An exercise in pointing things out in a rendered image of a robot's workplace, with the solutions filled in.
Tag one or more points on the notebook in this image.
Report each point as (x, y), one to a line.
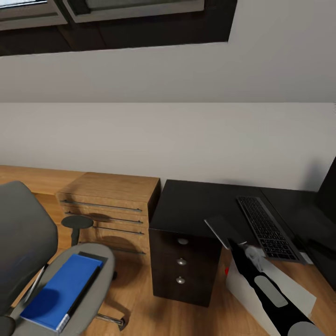
(224, 231)

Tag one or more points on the keyboard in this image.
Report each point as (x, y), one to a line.
(272, 238)

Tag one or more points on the pen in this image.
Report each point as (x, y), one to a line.
(30, 291)

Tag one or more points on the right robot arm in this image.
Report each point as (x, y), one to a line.
(285, 316)

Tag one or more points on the folder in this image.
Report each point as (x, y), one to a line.
(56, 302)

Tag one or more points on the monitor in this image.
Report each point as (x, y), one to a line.
(325, 200)

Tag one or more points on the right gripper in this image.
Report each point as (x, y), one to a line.
(239, 256)

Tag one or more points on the swivel chair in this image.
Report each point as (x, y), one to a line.
(28, 241)

